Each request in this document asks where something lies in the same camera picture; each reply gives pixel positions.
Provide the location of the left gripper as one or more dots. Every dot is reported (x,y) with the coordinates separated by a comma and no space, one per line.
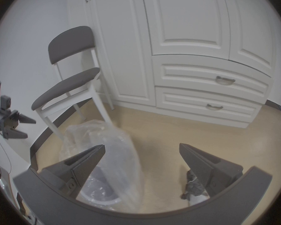
(7,122)

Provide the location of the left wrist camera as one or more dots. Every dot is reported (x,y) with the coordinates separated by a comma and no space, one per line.
(5,101)

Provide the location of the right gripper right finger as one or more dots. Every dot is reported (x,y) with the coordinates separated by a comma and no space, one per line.
(201,167)

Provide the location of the crumpled white paper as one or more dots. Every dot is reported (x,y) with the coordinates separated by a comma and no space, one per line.
(196,200)

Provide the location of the black plastic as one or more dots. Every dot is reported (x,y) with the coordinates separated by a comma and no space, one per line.
(194,187)

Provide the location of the white trash bin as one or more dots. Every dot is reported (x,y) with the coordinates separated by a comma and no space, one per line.
(100,189)

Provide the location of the white wardrobe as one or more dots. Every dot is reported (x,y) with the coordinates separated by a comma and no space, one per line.
(189,20)

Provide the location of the clear plastic bag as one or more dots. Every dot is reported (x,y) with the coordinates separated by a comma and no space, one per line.
(121,153)

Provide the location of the white chair with grey seat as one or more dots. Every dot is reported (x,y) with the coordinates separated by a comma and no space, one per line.
(70,43)

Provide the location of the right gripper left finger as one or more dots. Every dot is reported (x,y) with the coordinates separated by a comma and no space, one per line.
(84,167)

